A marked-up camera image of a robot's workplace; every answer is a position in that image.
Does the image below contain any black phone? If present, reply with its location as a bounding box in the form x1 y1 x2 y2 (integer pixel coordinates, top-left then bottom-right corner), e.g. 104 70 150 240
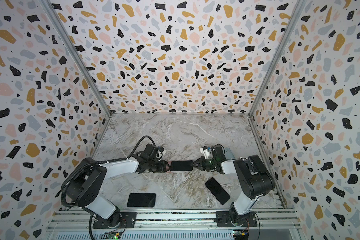
127 193 157 208
170 161 193 172
205 178 230 205

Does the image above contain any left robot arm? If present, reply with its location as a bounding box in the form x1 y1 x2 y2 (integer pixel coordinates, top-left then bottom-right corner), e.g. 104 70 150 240
61 144 169 220

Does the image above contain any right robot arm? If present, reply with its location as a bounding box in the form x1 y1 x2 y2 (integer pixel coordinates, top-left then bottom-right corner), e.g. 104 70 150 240
193 144 275 226

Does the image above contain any light blue phone case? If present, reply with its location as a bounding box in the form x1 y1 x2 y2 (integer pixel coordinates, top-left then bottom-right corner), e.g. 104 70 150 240
225 149 235 160

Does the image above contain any right circuit board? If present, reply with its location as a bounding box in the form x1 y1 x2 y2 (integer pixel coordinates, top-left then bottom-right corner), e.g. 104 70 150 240
233 229 250 240

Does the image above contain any circuit board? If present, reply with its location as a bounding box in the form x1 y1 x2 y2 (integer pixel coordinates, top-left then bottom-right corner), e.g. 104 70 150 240
233 229 250 240
101 231 123 240

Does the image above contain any left circuit board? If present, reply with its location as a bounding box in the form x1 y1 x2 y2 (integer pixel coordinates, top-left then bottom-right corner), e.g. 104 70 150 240
101 231 123 240

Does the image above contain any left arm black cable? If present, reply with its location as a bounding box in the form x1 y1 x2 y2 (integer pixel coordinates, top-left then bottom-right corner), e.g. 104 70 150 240
127 135 158 158

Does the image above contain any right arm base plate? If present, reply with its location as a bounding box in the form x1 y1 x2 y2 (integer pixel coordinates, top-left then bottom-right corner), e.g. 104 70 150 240
214 210 258 228

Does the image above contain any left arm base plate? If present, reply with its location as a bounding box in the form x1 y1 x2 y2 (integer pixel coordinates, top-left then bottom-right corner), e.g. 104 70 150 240
92 212 137 230

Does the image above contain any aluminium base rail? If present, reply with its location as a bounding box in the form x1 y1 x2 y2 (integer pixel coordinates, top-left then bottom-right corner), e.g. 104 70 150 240
45 209 305 240

